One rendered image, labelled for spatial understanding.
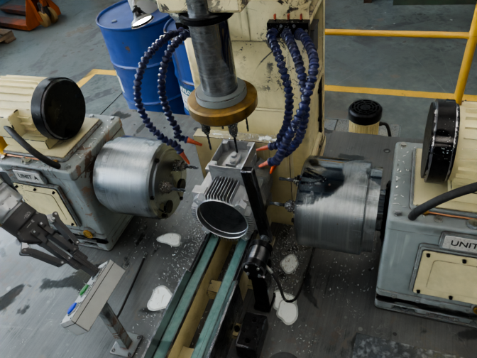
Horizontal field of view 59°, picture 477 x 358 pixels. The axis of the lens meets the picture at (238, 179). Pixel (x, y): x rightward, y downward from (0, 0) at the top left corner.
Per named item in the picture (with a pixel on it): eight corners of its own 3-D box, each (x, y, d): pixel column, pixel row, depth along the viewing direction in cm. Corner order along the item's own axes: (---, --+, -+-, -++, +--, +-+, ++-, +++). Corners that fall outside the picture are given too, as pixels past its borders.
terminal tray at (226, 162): (226, 157, 130) (221, 138, 125) (258, 161, 127) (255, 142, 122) (211, 183, 122) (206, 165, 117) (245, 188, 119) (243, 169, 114)
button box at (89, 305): (113, 276, 111) (97, 264, 109) (126, 270, 106) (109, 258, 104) (76, 336, 99) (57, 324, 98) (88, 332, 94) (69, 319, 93)
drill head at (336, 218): (287, 195, 137) (282, 133, 120) (424, 214, 123) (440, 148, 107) (266, 256, 120) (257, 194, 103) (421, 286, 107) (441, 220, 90)
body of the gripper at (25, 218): (2, 221, 92) (39, 246, 94) (28, 194, 97) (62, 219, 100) (-6, 231, 97) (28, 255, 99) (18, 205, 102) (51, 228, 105)
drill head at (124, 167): (113, 171, 158) (89, 116, 141) (203, 184, 146) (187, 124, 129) (75, 220, 141) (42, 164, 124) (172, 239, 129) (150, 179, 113)
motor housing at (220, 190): (221, 190, 142) (211, 146, 129) (275, 199, 135) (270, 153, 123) (197, 236, 128) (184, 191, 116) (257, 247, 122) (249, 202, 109)
